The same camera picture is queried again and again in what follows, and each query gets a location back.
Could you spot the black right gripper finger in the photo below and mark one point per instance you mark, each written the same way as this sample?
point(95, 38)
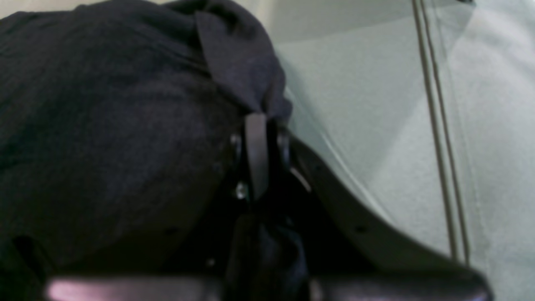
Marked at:
point(351, 253)

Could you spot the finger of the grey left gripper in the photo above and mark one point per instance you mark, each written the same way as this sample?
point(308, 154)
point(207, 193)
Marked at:
point(129, 269)

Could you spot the black t-shirt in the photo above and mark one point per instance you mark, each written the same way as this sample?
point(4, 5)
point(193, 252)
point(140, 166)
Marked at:
point(113, 110)

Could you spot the green table cloth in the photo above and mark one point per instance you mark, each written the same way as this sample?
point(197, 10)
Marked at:
point(425, 110)

